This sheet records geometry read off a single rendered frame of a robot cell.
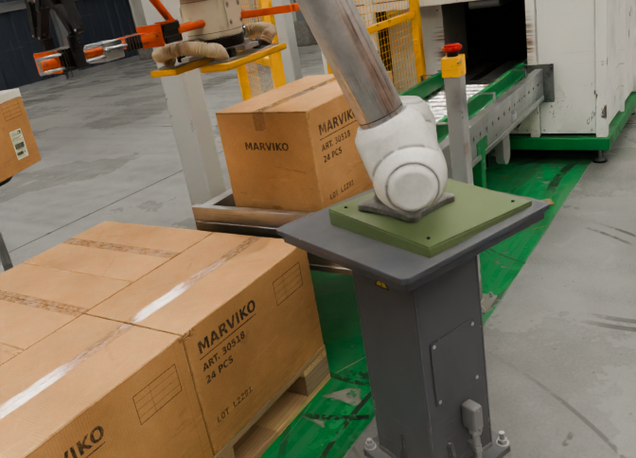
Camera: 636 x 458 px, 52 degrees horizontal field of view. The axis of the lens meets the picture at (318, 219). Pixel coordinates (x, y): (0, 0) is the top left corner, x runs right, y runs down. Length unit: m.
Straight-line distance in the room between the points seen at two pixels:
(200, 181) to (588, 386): 2.12
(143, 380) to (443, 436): 0.80
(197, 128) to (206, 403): 1.82
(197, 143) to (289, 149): 1.25
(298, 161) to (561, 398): 1.13
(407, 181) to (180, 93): 2.21
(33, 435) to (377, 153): 0.95
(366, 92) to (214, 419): 1.05
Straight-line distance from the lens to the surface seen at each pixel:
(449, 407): 1.86
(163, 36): 1.88
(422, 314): 1.65
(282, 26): 5.53
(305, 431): 2.23
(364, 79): 1.34
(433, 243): 1.46
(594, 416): 2.22
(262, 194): 2.38
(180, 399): 1.83
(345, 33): 1.33
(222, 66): 1.93
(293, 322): 2.17
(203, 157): 3.45
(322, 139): 2.22
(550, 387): 2.32
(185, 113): 3.41
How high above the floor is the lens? 1.38
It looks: 21 degrees down
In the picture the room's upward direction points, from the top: 10 degrees counter-clockwise
